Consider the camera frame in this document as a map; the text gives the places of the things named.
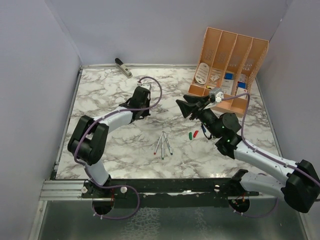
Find blue-end white marker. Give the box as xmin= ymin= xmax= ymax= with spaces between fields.
xmin=163 ymin=132 xmax=173 ymax=155

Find peach desk organizer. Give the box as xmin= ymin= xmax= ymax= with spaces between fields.
xmin=188 ymin=27 xmax=269 ymax=117

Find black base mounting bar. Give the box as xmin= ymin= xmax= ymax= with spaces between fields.
xmin=81 ymin=169 xmax=258 ymax=209

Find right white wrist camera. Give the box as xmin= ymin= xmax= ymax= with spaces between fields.
xmin=209 ymin=87 xmax=224 ymax=103

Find grey black stapler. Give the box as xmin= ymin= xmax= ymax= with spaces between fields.
xmin=114 ymin=58 xmax=132 ymax=78

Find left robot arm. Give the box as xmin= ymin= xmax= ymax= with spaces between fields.
xmin=67 ymin=86 xmax=151 ymax=198

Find white paper cards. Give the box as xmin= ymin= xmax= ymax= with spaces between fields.
xmin=209 ymin=69 xmax=222 ymax=86

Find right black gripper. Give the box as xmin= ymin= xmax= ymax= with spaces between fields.
xmin=176 ymin=95 xmax=221 ymax=139

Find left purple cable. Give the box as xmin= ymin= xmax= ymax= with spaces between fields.
xmin=73 ymin=76 xmax=163 ymax=221

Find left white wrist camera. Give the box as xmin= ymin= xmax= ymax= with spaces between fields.
xmin=137 ymin=82 xmax=152 ymax=91

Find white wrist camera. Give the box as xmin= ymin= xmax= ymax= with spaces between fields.
xmin=209 ymin=87 xmax=224 ymax=103
xmin=137 ymin=82 xmax=152 ymax=91

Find red-end white marker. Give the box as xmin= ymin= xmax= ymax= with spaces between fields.
xmin=153 ymin=132 xmax=163 ymax=155

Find red white box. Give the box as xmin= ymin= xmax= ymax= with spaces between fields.
xmin=235 ymin=81 xmax=248 ymax=96

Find aluminium frame rail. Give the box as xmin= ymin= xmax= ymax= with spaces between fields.
xmin=39 ymin=180 xmax=84 ymax=201

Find white oval perforated plate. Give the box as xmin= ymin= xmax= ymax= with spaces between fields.
xmin=194 ymin=62 xmax=210 ymax=85

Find green-end white marker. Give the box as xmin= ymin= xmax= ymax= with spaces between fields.
xmin=161 ymin=132 xmax=165 ymax=160

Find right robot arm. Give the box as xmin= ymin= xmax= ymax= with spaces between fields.
xmin=176 ymin=93 xmax=320 ymax=213

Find blue white box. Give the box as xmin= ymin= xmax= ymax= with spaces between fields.
xmin=221 ymin=72 xmax=235 ymax=89

